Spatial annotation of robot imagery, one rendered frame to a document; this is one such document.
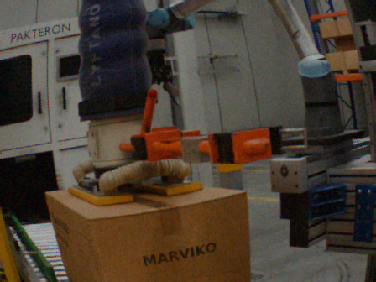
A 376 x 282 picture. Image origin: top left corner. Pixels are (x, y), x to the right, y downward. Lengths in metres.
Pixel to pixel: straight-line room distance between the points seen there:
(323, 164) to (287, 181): 0.13
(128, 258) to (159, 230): 0.11
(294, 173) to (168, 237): 0.39
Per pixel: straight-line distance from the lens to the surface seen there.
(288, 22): 1.66
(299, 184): 1.36
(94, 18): 1.40
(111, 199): 1.28
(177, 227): 1.19
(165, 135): 1.19
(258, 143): 0.87
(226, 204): 1.24
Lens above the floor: 1.15
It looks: 3 degrees down
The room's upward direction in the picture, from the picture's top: 7 degrees counter-clockwise
